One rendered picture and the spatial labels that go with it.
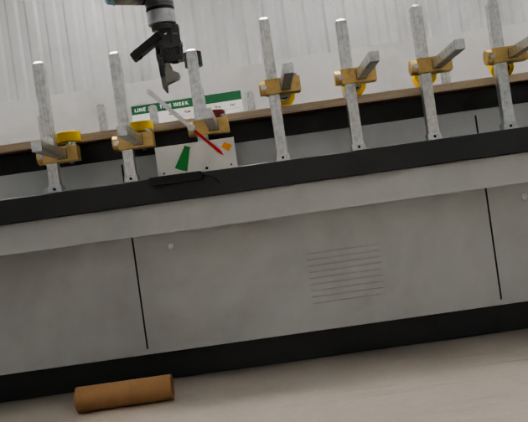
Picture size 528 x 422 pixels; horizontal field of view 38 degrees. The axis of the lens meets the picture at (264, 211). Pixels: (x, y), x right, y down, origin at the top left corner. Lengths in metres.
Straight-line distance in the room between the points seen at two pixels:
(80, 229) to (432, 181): 1.17
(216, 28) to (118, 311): 7.46
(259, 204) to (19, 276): 0.91
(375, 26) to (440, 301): 7.32
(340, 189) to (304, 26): 7.43
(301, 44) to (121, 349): 7.43
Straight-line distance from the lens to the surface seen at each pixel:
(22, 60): 10.54
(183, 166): 2.54
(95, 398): 2.52
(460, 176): 2.63
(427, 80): 2.62
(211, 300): 2.77
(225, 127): 2.54
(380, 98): 2.75
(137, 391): 2.49
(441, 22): 10.04
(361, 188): 2.57
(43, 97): 2.66
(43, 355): 2.90
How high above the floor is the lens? 0.54
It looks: level
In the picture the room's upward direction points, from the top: 8 degrees counter-clockwise
